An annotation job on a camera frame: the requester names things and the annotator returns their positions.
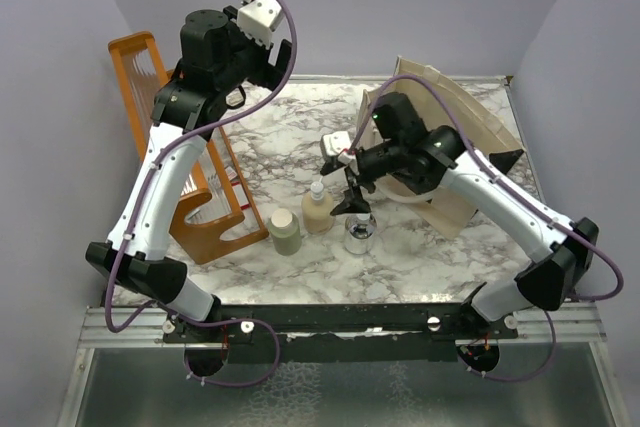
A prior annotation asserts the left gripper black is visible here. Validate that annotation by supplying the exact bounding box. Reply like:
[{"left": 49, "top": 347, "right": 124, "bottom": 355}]
[{"left": 215, "top": 7, "right": 292, "bottom": 94}]

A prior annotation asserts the silver chrome bottle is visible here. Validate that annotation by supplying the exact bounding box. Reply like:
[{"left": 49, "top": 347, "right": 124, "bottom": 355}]
[{"left": 344, "top": 213, "right": 377, "bottom": 255}]

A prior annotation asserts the green bottle cream lid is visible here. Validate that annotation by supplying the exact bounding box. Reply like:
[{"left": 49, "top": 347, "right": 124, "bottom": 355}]
[{"left": 267, "top": 208, "right": 302, "bottom": 256}]

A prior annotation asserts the beige canvas tote bag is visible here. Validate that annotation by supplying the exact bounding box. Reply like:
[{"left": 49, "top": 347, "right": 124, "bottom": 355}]
[{"left": 355, "top": 54, "right": 526, "bottom": 241}]

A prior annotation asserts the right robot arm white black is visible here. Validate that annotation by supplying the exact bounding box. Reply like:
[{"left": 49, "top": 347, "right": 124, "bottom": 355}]
[{"left": 320, "top": 92, "right": 599, "bottom": 338}]

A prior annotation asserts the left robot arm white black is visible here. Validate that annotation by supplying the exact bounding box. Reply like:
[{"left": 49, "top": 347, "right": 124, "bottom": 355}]
[{"left": 85, "top": 0, "right": 297, "bottom": 342}]

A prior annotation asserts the beige pump lotion bottle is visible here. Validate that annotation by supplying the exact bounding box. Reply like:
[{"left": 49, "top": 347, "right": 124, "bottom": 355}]
[{"left": 301, "top": 181, "right": 334, "bottom": 234}]

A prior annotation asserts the tall orange wooden rack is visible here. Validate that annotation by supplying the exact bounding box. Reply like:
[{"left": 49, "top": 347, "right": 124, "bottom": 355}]
[{"left": 107, "top": 30, "right": 246, "bottom": 266}]

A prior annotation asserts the short orange wooden rack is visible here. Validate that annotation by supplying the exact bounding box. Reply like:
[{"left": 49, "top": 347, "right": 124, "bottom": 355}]
[{"left": 169, "top": 128, "right": 268, "bottom": 265}]

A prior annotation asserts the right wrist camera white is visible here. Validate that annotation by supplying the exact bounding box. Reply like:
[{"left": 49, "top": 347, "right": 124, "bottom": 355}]
[{"left": 320, "top": 131, "right": 355, "bottom": 166}]

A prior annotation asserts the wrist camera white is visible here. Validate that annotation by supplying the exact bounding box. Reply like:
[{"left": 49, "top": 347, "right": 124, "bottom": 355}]
[
  {"left": 320, "top": 131, "right": 355, "bottom": 166},
  {"left": 236, "top": 0, "right": 284, "bottom": 49}
]

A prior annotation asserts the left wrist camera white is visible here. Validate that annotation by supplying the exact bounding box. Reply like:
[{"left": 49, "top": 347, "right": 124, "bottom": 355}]
[{"left": 236, "top": 0, "right": 284, "bottom": 49}]

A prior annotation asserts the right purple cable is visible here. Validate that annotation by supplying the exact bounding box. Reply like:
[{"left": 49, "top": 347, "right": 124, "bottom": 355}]
[{"left": 349, "top": 74, "right": 626, "bottom": 382}]

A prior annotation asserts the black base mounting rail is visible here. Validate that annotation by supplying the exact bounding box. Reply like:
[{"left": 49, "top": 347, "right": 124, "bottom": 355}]
[{"left": 163, "top": 302, "right": 517, "bottom": 364}]

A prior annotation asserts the aluminium frame rail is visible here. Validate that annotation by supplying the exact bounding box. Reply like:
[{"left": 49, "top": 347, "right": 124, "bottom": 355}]
[{"left": 77, "top": 304, "right": 609, "bottom": 351}]

